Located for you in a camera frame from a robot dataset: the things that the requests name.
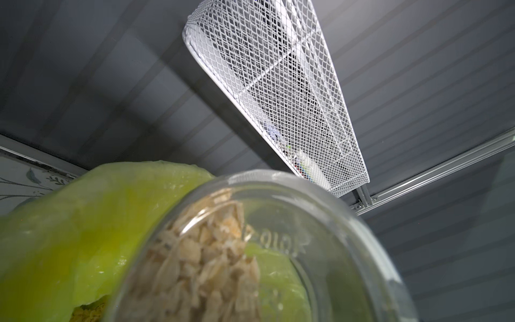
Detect white tube in basket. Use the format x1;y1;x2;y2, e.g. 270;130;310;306
297;150;331;190

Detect white wire wall basket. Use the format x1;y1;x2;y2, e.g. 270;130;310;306
182;1;370;197

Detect grey bin with green bag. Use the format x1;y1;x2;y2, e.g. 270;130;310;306
0;160;312;322

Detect oatmeal jar with terracotta lid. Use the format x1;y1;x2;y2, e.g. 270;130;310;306
103;170;419;321

